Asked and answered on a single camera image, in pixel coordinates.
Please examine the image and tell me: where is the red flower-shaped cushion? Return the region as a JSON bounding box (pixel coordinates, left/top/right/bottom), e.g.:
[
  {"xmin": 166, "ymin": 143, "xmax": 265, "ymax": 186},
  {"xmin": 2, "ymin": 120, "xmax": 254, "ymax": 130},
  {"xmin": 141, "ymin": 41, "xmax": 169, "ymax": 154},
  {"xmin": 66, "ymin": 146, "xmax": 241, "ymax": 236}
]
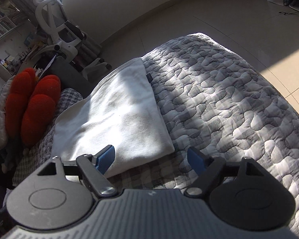
[{"xmin": 5, "ymin": 68, "xmax": 61, "ymax": 147}]

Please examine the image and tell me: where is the white printed pillow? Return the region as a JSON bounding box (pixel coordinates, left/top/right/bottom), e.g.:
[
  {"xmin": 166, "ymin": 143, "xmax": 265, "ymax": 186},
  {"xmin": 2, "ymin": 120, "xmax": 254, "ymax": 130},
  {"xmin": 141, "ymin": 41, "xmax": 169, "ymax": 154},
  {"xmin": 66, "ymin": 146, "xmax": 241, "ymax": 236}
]
[{"xmin": 0, "ymin": 77, "xmax": 14, "ymax": 150}]

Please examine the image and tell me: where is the white office chair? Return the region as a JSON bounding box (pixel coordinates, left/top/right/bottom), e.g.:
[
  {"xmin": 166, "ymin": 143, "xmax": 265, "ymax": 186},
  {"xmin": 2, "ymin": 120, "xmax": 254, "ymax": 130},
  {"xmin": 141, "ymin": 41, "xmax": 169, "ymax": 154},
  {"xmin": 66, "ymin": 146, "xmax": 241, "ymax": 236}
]
[{"xmin": 18, "ymin": 0, "xmax": 112, "ymax": 78}]

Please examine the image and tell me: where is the white bookshelf with books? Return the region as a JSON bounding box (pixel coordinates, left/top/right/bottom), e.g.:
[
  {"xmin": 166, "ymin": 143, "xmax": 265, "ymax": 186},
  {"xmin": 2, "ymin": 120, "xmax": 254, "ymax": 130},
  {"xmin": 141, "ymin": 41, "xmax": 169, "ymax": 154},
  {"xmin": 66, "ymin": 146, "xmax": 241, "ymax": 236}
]
[{"xmin": 0, "ymin": 0, "xmax": 36, "ymax": 80}]

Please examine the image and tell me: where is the cream Winnie the Pooh sweatshirt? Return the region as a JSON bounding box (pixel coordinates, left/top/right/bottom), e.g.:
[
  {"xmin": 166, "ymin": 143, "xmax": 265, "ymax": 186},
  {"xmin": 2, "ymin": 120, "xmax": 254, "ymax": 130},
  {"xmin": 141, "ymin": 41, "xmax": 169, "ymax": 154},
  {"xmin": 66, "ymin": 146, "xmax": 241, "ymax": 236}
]
[{"xmin": 51, "ymin": 58, "xmax": 174, "ymax": 177}]

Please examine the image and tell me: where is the grey quilted bed cover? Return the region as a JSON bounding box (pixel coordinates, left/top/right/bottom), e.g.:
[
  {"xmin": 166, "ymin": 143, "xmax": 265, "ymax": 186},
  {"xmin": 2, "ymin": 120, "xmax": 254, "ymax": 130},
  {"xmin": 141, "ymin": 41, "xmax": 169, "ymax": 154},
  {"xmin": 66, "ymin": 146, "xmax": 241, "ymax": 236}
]
[{"xmin": 13, "ymin": 32, "xmax": 299, "ymax": 239}]

